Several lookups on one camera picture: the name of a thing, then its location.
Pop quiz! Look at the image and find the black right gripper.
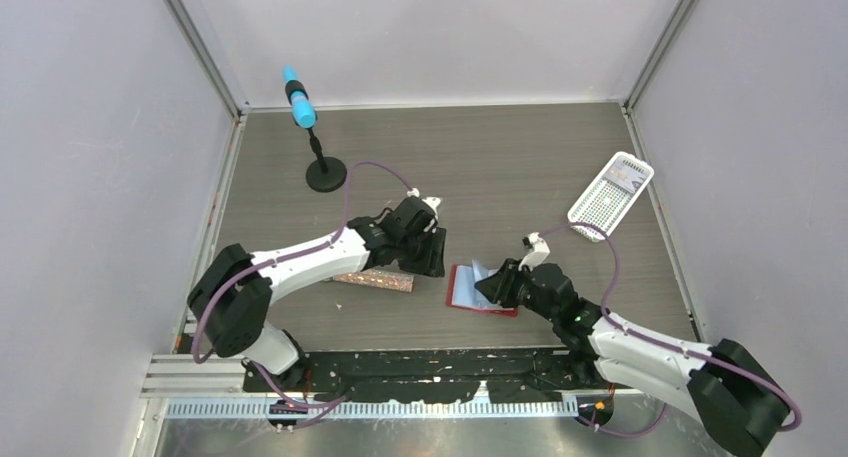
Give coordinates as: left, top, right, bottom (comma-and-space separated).
474, 258, 559, 323

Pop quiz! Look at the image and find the red leather card holder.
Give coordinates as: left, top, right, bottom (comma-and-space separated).
445, 261, 518, 317

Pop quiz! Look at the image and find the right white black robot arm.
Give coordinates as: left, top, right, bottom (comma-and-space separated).
474, 259, 798, 456

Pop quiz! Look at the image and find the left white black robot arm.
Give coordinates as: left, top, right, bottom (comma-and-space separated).
187, 196, 447, 391

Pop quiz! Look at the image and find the silver VIP card in basket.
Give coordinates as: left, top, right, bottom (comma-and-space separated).
605, 158, 647, 194

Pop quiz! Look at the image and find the glittery sequin tube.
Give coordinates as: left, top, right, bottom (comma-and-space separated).
331, 269, 414, 293

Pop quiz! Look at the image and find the white perforated plastic basket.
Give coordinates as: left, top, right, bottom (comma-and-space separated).
567, 151, 655, 242

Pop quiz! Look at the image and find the blue microphone on black stand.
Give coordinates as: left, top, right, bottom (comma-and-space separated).
282, 65, 347, 193

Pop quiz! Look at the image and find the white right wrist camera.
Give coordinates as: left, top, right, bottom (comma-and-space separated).
519, 232, 550, 271

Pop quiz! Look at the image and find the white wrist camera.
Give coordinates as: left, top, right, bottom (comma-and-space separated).
406, 187, 444, 233
519, 232, 550, 271

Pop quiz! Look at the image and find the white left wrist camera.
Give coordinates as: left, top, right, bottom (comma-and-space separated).
406, 187, 444, 233

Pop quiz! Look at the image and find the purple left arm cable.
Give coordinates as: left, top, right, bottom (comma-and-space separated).
190, 160, 419, 430

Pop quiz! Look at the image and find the white slotted cable duct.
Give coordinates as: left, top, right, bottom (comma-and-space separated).
165, 395, 578, 420

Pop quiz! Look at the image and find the aluminium frame rail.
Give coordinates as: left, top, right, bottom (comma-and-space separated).
142, 354, 628, 397

